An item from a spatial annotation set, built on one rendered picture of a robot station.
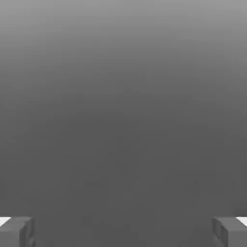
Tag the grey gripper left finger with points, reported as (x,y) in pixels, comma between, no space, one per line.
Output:
(15,232)

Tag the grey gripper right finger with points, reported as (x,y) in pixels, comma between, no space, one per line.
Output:
(231,232)

